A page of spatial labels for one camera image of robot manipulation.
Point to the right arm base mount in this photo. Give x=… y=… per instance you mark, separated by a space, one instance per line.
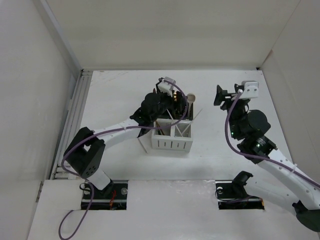
x=232 y=197

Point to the black utensil container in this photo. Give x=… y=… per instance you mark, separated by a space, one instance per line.
x=177 y=110

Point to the beige ceramic spoon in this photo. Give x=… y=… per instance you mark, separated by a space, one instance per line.
x=191 y=98

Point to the white utensil container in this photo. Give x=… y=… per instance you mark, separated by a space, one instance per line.
x=172 y=139

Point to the aluminium rail frame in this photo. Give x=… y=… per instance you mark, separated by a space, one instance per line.
x=75 y=110

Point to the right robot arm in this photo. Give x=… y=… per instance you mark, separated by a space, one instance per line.
x=302 y=196

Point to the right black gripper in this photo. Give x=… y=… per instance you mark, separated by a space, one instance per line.
x=221 y=95

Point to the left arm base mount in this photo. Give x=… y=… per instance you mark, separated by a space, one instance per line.
x=114 y=199

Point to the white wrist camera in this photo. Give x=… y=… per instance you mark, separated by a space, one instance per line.
x=166 y=85
x=250 y=90

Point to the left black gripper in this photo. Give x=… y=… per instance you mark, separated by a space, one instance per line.
x=174 y=105

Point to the gold fork green handle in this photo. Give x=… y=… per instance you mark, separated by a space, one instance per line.
x=160 y=128

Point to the gold spoon green handle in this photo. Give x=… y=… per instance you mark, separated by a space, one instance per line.
x=177 y=96

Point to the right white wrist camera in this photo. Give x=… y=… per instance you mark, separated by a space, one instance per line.
x=250 y=90

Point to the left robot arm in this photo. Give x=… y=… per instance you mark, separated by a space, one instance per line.
x=85 y=152

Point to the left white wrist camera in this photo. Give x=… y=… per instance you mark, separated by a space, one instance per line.
x=166 y=85

